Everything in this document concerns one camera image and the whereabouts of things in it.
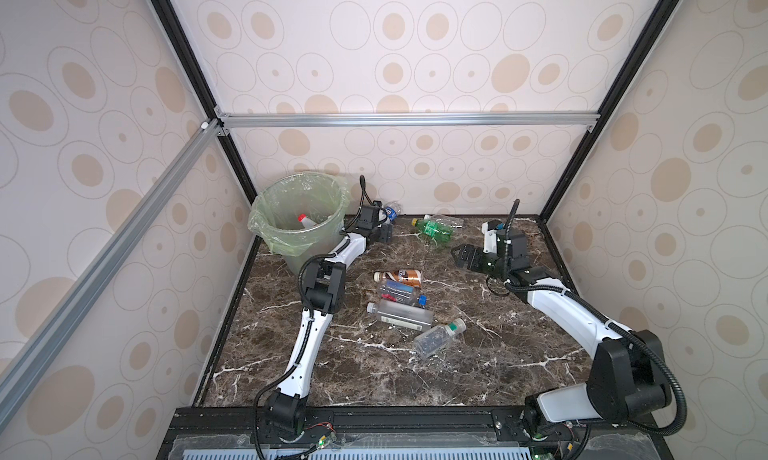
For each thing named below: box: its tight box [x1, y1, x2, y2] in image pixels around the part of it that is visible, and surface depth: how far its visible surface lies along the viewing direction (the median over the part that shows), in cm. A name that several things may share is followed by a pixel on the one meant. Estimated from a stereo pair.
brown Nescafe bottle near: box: [373, 270, 422, 287], surface depth 99 cm
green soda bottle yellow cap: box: [411, 218, 454, 242], surface depth 115 cm
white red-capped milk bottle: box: [298, 213, 317, 229], surface depth 105 cm
